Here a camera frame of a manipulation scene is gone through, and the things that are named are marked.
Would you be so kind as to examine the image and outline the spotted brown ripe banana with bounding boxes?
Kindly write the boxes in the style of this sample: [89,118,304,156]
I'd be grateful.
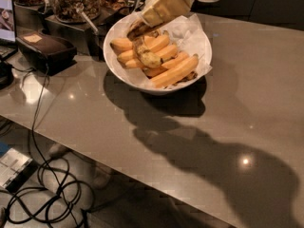
[126,19,158,41]

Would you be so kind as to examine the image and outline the white ceramic bowl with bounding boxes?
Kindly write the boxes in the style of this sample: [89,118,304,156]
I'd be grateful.
[103,9,213,96]

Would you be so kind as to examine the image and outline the curved spotted banana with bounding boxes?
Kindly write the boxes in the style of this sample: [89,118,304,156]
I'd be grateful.
[133,37,162,68]

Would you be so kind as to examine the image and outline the yellow banana far left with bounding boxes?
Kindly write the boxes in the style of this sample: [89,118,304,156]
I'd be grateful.
[110,38,133,52]

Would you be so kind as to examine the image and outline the yellow banana lower left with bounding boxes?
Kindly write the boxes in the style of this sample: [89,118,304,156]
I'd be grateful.
[117,49,136,64]

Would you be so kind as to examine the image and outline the long yellow front banana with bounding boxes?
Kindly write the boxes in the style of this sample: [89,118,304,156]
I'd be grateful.
[151,55,199,88]

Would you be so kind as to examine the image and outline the yellow banana middle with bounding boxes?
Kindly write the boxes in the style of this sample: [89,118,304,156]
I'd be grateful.
[142,51,189,78]

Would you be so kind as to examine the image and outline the large glass nut jar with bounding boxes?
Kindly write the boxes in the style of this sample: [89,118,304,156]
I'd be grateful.
[48,0,101,24]

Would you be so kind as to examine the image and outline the black display stand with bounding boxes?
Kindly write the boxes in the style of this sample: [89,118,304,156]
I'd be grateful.
[15,4,134,59]

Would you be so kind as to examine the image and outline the black pouch with label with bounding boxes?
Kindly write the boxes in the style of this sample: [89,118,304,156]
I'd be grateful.
[16,31,77,76]

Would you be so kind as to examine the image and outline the laptop computer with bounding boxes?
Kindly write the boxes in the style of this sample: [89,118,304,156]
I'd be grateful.
[0,0,17,61]

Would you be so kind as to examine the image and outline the grey box on floor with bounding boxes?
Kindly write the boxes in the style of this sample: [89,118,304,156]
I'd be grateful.
[0,148,37,193]

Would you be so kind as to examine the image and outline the metal scoop handle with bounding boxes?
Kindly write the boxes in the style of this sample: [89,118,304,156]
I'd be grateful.
[76,8,99,35]

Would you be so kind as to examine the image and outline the black cable on floor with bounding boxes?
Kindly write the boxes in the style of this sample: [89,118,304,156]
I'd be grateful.
[0,64,137,228]

